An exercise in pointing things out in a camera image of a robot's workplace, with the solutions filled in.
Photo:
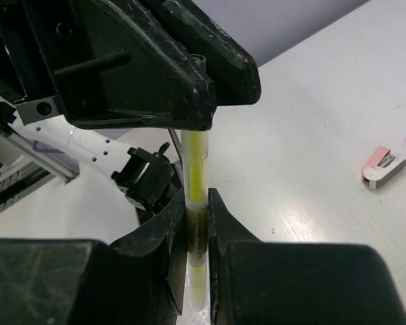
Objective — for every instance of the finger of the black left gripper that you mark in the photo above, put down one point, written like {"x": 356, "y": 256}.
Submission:
{"x": 125, "y": 70}
{"x": 233, "y": 70}

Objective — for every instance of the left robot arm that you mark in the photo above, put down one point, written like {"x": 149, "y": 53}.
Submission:
{"x": 146, "y": 179}

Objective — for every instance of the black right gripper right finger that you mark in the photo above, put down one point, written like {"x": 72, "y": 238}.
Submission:
{"x": 256, "y": 282}

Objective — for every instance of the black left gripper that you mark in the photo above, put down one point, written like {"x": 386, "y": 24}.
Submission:
{"x": 42, "y": 48}

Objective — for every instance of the yellow clear pen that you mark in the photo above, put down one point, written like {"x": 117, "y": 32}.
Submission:
{"x": 194, "y": 145}

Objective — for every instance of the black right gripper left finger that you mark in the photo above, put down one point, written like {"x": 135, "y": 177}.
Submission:
{"x": 137, "y": 279}

